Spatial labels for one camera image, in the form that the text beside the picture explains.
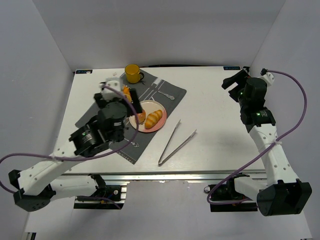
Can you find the sesame bun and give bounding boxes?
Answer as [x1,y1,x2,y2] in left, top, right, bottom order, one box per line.
[137,109,147,124]

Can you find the striped croissant bread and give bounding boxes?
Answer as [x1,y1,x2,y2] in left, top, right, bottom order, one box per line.
[144,109,163,129]

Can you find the metal tongs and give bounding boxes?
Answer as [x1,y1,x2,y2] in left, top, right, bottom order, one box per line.
[157,120,197,167]

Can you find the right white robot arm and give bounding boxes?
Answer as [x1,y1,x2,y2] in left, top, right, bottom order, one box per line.
[222,69,312,216]

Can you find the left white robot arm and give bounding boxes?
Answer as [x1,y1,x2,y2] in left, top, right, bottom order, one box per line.
[8,84,142,212]

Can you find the large orange croissant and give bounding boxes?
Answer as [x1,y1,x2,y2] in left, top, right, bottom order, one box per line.
[122,85,132,103]

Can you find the right blue label sticker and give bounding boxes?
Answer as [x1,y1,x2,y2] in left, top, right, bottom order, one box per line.
[223,66,241,71]

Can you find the blue label sticker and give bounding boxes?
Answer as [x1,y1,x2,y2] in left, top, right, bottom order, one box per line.
[223,66,241,71]
[75,69,93,75]

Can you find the grey striped placemat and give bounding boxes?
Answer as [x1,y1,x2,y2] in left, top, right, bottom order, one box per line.
[74,69,187,164]

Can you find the yellow mug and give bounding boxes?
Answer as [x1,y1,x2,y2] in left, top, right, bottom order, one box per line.
[124,64,145,84]

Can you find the silver spoon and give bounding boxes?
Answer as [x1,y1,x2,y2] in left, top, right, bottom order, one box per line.
[157,90,175,101]

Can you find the silver fork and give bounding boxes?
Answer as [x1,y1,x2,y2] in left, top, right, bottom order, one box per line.
[130,141,140,148]

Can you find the left blue label sticker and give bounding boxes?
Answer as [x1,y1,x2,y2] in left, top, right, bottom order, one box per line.
[75,69,93,75]

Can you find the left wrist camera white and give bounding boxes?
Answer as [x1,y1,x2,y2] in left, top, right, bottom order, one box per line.
[99,77,123,101]

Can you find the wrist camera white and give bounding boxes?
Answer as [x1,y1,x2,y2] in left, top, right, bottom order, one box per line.
[259,68,275,87]
[99,77,123,101]

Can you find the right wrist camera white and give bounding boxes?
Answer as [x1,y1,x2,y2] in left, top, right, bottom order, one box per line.
[259,68,275,87]

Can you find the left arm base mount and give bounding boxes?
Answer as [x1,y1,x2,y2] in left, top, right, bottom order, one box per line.
[73,174,125,210]

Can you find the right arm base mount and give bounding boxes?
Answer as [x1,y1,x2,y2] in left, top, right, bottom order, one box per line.
[209,173,258,213]

